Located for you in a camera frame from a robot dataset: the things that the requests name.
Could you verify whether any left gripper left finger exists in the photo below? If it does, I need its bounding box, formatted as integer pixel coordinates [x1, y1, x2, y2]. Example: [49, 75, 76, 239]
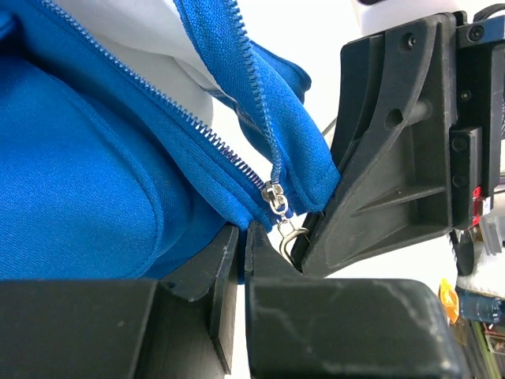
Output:
[1, 225, 239, 378]

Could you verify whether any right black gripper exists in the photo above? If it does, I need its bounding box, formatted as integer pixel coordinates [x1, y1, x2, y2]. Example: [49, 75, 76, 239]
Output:
[301, 3, 504, 277]

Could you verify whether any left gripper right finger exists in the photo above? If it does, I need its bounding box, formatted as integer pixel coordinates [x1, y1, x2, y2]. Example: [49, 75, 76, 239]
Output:
[245, 222, 469, 378]

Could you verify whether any blue zip-up jacket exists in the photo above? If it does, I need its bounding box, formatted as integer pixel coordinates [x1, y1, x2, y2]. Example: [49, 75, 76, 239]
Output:
[1, 1, 340, 280]

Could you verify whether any silver zipper slider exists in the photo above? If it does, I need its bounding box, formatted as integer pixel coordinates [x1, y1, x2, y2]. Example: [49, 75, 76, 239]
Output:
[261, 182, 309, 267]

